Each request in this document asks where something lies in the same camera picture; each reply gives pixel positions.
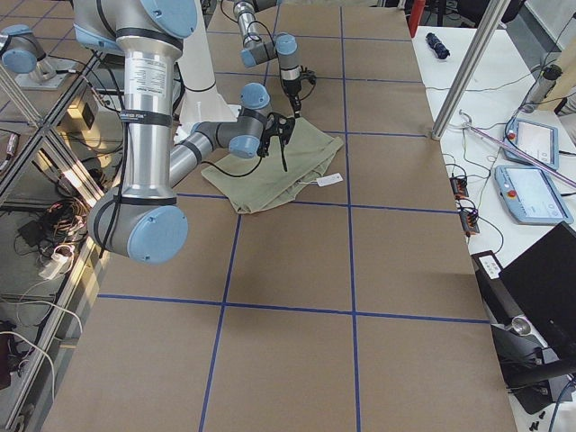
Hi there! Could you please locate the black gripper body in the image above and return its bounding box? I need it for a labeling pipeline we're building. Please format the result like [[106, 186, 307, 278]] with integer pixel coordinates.
[[280, 66, 317, 102], [256, 112, 296, 158]]

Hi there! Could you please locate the olive green long-sleeve shirt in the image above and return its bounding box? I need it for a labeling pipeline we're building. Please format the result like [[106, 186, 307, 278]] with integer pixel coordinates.
[[202, 118, 344, 214]]

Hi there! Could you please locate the arm mounting base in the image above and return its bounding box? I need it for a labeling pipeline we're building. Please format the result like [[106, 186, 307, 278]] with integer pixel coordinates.
[[15, 57, 77, 91]]

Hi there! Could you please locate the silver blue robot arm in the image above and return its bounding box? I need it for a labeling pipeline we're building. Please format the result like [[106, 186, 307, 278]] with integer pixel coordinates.
[[73, 1, 295, 265], [232, 1, 317, 118]]

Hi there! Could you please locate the white paper clothing tag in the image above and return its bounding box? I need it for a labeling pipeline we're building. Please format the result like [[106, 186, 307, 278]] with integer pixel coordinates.
[[298, 173, 344, 187]]

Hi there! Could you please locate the folded dark blue umbrella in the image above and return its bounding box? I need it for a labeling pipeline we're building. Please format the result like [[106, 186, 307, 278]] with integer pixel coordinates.
[[426, 32, 450, 60]]

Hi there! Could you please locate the pink reacher grabber stick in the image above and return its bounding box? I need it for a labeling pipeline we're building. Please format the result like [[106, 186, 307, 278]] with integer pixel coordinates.
[[462, 115, 575, 188]]

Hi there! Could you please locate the orange black electronics board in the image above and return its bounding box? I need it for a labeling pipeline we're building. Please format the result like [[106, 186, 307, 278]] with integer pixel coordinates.
[[449, 176, 469, 200]]

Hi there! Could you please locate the far grey teach pendant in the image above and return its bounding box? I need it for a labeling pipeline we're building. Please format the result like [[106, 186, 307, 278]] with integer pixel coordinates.
[[504, 118, 559, 170]]

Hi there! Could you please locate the grey teach pendant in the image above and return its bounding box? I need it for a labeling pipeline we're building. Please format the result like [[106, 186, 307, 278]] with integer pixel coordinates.
[[494, 166, 574, 226], [504, 118, 559, 170]]

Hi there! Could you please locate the grey metal water bottle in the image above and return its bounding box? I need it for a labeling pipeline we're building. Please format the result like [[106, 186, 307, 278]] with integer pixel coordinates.
[[521, 64, 563, 113]]

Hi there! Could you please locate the white power strip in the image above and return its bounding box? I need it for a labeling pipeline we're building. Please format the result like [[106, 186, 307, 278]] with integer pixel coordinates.
[[39, 249, 74, 280]]

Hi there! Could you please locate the near grey teach pendant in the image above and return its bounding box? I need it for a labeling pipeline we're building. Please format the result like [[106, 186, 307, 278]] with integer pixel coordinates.
[[494, 166, 574, 226]]

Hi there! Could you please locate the black laptop computer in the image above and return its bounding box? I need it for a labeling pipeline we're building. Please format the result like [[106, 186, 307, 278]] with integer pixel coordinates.
[[472, 222, 575, 356]]

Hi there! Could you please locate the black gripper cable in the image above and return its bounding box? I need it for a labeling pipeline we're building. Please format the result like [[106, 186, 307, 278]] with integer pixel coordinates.
[[197, 148, 266, 178]]

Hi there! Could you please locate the white camera stand column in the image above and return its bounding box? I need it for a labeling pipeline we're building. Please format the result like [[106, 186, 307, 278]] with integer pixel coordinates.
[[174, 1, 238, 143]]

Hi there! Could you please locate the aluminium frame post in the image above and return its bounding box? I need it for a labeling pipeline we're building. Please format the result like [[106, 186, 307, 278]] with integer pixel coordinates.
[[430, 0, 509, 140]]

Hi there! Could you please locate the aluminium truss frame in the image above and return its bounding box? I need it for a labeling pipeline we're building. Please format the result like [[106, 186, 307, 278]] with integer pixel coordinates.
[[1, 53, 124, 431]]

